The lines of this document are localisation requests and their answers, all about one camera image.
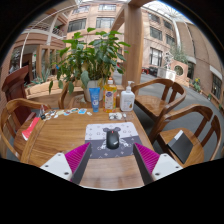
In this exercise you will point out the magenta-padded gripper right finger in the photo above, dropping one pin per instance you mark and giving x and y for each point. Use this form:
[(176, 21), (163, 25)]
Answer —
[(165, 165)]

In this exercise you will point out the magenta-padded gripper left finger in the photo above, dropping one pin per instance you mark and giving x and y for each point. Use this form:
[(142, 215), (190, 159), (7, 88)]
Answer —
[(58, 163)]

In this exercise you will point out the black computer mouse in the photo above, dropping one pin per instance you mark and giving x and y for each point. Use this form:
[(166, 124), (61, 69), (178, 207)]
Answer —
[(112, 139)]

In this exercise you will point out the grey white printed mouse pad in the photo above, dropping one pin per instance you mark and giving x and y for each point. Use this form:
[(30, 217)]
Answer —
[(96, 133)]

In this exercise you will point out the black notebook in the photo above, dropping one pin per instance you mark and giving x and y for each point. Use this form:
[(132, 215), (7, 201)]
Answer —
[(180, 146)]

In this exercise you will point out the wooden armchair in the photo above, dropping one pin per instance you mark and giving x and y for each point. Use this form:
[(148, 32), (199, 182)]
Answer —
[(63, 98), (196, 150), (13, 105), (153, 105)]

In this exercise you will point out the red paper bag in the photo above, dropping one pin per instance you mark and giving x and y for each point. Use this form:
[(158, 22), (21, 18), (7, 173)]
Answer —
[(30, 129)]

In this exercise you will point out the small black key fob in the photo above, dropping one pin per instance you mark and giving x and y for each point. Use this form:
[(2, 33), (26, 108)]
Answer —
[(43, 116)]

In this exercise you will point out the oval colourful sticker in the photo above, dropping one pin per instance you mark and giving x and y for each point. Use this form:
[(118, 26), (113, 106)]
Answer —
[(74, 110)]

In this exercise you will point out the blue sticker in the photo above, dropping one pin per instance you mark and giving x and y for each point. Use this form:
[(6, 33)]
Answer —
[(82, 111)]

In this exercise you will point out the small white sticker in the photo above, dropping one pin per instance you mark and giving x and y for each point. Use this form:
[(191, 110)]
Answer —
[(89, 113)]

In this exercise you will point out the white crumpled packet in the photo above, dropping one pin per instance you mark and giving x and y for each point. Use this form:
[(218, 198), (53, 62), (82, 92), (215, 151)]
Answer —
[(115, 116)]

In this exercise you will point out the blue squeeze tube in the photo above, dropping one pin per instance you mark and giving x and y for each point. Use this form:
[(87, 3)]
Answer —
[(94, 98)]

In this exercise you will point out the white pump bottle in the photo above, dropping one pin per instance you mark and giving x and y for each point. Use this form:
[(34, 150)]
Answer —
[(127, 100)]

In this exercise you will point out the yellow dish soap bottle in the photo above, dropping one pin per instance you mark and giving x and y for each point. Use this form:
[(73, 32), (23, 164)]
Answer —
[(110, 96)]

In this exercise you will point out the dark wooden lectern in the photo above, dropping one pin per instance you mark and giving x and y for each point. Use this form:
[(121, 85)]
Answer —
[(16, 85)]

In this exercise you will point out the black parked car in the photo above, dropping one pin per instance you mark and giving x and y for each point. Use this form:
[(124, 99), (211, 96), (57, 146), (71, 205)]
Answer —
[(153, 71)]

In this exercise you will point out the green plant in white pot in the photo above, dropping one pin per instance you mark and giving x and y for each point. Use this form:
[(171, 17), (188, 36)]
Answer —
[(90, 56)]

